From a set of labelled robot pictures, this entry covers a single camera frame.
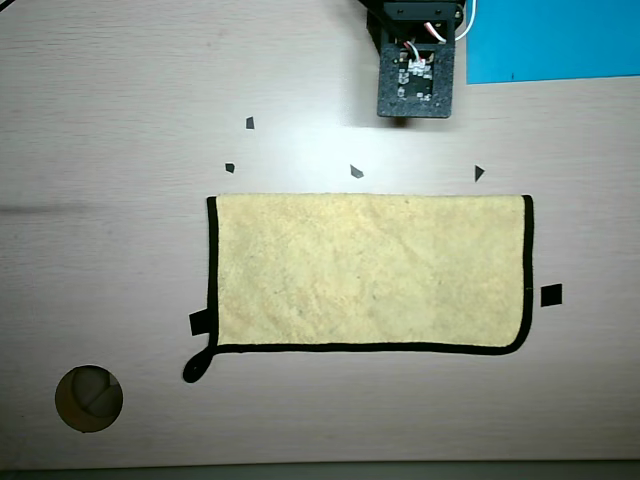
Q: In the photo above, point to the blue paper sheet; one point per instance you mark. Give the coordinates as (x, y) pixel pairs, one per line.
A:
(550, 40)

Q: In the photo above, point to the yellow towel with black trim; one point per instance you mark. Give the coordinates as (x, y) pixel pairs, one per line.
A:
(370, 270)

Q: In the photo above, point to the small black tape piece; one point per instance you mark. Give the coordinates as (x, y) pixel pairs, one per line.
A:
(250, 123)
(356, 171)
(479, 173)
(230, 168)

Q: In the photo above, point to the square black tape piece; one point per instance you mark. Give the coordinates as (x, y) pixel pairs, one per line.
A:
(551, 295)
(199, 323)

